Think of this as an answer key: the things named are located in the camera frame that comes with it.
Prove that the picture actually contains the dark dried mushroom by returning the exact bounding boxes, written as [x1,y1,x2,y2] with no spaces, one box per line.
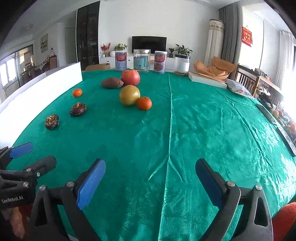
[70,102,87,117]
[45,114,59,130]

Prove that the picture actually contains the large yellow-green orange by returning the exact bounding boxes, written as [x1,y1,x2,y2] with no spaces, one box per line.
[119,85,140,106]

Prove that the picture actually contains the small orange tangerine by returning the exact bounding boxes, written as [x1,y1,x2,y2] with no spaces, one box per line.
[137,96,152,110]

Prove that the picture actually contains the large red tomato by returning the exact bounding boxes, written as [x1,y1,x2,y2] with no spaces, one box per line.
[120,70,140,86]

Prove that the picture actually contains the left hand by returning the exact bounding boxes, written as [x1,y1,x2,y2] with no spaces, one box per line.
[1,207,25,240]

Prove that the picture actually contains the red-orange sleeve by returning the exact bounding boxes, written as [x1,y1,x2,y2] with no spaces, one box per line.
[272,202,295,240]

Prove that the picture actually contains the far sweet potato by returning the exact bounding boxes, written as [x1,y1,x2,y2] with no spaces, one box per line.
[101,77,124,89]

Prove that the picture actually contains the green satin tablecloth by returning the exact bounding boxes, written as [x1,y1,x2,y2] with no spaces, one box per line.
[9,70,295,240]

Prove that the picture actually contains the white plastic bag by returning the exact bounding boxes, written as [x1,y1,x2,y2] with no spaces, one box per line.
[226,79,254,99]

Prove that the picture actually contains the cardboard box on floor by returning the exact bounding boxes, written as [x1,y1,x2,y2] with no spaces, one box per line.
[85,63,111,71]

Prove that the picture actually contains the wooden chair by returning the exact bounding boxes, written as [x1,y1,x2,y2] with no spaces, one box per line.
[235,64,260,96]

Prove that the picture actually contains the white tv cabinet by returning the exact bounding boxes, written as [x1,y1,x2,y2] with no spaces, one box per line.
[99,55,175,72]

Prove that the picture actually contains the red flower vase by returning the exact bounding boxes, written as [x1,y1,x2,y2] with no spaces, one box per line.
[101,42,111,57]

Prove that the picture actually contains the left blue-red tin can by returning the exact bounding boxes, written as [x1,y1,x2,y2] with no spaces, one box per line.
[115,51,127,72]

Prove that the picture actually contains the blue-red tin can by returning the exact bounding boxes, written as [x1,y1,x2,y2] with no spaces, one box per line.
[154,51,167,74]
[115,51,127,72]

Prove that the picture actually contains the flat white box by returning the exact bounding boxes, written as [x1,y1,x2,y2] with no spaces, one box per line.
[188,72,227,89]

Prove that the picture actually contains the green potted plant left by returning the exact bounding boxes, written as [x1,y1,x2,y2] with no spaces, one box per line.
[113,43,127,58]

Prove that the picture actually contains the green potted plant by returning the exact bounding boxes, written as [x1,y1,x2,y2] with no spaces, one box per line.
[168,44,193,56]
[113,43,127,58]

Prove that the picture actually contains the clear plastic jar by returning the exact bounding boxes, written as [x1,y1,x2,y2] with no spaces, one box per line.
[133,49,151,72]

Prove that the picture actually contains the dark tall cabinet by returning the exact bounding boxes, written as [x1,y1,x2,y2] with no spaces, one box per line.
[76,1,100,71]

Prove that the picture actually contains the clear container white contents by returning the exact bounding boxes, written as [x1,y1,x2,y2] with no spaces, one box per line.
[174,54,190,75]

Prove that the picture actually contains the white standing air conditioner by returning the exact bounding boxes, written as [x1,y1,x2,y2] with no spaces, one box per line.
[204,19,225,66]

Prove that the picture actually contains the right blue-red tin can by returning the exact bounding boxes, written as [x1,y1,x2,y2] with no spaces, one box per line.
[154,51,167,74]

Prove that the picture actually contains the green potted plant right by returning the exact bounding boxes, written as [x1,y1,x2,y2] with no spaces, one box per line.
[168,44,193,56]

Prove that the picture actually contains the black television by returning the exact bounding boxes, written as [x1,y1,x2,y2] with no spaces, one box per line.
[132,36,167,54]

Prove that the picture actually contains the grey curtain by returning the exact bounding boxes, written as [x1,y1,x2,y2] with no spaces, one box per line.
[218,2,243,64]

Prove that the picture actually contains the red wall decoration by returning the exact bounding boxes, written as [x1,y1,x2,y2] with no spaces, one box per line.
[241,27,253,47]

